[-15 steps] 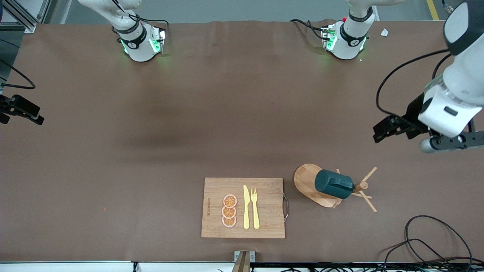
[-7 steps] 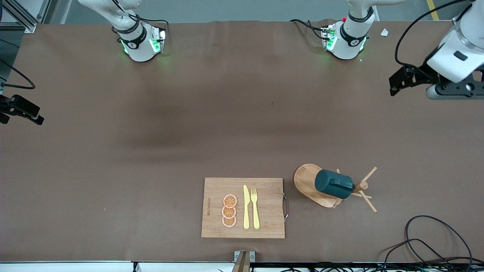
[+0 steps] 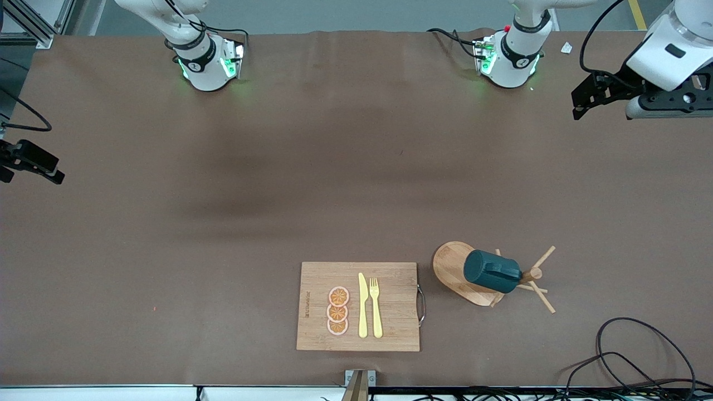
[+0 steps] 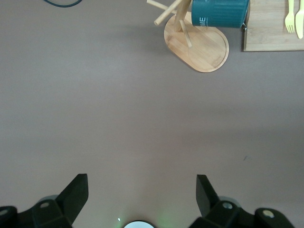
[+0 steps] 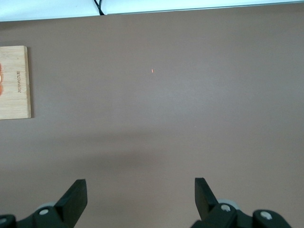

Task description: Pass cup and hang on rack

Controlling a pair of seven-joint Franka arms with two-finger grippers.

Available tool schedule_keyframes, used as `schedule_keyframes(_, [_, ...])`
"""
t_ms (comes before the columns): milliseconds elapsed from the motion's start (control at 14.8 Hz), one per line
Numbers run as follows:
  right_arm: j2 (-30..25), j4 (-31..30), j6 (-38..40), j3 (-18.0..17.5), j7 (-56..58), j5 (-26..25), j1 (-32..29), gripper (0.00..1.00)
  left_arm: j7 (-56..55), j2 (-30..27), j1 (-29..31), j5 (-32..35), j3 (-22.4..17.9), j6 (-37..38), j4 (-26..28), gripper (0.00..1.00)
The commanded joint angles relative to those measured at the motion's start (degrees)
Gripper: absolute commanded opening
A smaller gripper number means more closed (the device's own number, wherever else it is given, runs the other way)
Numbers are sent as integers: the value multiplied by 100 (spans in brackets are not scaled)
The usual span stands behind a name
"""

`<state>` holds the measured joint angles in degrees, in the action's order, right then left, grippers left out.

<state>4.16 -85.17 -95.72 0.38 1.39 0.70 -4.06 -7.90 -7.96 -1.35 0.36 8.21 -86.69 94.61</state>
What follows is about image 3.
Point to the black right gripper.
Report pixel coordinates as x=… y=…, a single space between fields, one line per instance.
x=12 y=155

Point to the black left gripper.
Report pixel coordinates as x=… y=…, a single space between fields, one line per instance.
x=620 y=85

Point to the dark green cup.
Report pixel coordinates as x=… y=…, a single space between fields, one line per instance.
x=490 y=273

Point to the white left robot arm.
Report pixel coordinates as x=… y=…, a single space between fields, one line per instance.
x=668 y=61

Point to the wooden mug rack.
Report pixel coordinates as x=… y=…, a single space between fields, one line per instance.
x=448 y=267

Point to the white paper scrap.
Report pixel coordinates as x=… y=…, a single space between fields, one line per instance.
x=566 y=48

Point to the yellow plastic fork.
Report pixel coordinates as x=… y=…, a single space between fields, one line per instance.
x=376 y=312

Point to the yellow plastic knife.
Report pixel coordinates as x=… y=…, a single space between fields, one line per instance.
x=363 y=306

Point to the orange slice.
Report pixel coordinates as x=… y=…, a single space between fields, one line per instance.
x=337 y=327
x=337 y=313
x=338 y=296

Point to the aluminium frame profile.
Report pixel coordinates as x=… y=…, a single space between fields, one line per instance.
x=33 y=25

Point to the metal bracket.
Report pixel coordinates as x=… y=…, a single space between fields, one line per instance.
x=361 y=379

